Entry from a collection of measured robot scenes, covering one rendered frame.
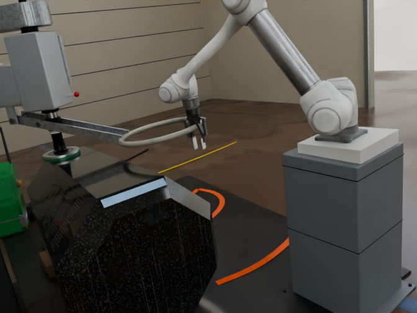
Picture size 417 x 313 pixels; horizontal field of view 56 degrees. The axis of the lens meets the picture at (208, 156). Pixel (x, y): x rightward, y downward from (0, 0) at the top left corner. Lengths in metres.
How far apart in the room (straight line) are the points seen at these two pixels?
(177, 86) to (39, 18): 0.87
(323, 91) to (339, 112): 0.11
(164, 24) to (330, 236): 6.72
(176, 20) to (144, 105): 1.84
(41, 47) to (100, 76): 5.09
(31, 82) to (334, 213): 1.72
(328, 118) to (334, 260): 0.71
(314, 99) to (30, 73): 1.53
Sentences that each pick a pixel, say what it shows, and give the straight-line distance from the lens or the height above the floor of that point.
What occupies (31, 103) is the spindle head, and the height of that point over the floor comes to 1.15.
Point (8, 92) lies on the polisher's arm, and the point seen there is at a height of 1.22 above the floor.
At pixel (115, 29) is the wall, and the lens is 7.61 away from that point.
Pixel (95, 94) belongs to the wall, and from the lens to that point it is 7.38.
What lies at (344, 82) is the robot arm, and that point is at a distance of 1.84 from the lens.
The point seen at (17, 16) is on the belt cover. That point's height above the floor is 1.61.
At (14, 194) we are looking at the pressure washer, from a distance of 3.66.
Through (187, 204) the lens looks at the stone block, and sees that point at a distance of 1.86.
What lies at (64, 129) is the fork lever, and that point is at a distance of 2.43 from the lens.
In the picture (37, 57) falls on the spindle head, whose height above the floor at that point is 1.39.
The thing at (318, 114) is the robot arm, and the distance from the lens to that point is 1.61.
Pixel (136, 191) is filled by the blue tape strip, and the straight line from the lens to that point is 1.76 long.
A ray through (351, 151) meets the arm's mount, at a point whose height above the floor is 0.85.
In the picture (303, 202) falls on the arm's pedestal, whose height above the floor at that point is 0.57.
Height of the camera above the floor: 1.40
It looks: 17 degrees down
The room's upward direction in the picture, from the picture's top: 8 degrees counter-clockwise
